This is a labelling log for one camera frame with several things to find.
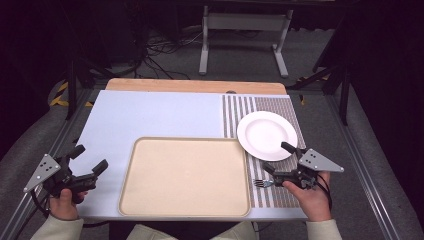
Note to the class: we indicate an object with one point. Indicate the pale table cover sheet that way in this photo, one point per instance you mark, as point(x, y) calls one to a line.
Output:
point(150, 113)

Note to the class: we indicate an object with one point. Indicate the person's right hand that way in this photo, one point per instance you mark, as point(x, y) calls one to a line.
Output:
point(311, 198)

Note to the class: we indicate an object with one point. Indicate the black tripod stand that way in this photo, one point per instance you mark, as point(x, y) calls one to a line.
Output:
point(344, 100)
point(71, 90)

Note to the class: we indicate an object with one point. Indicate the aluminium frame rail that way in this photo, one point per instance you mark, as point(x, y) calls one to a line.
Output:
point(50, 156)
point(360, 156)

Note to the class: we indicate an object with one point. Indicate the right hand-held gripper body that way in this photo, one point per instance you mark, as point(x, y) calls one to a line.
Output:
point(318, 161)

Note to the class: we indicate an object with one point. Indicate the person's left hand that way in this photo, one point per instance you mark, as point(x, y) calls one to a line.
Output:
point(65, 205)

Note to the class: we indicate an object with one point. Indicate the white round plate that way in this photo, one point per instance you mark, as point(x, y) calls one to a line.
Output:
point(265, 133)

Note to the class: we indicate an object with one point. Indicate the striped woven placemat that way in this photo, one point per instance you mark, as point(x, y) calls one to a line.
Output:
point(283, 106)

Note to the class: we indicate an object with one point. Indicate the beige rectangular tray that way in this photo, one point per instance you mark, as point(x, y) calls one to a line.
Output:
point(185, 178)

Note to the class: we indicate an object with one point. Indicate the person's left leg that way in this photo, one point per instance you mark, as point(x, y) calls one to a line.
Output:
point(150, 234)

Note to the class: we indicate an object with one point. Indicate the grey metal stand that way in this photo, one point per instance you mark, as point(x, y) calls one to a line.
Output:
point(245, 21)

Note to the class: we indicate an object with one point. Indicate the yellow black floor tape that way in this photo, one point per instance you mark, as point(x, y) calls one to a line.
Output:
point(60, 99)

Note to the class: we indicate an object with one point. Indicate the person's right leg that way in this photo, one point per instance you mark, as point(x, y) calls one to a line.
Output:
point(235, 232)

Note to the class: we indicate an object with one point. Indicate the person's leg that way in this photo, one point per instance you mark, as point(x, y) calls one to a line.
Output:
point(150, 234)
point(235, 232)

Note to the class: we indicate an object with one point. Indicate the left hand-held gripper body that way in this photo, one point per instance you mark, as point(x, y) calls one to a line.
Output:
point(42, 171)

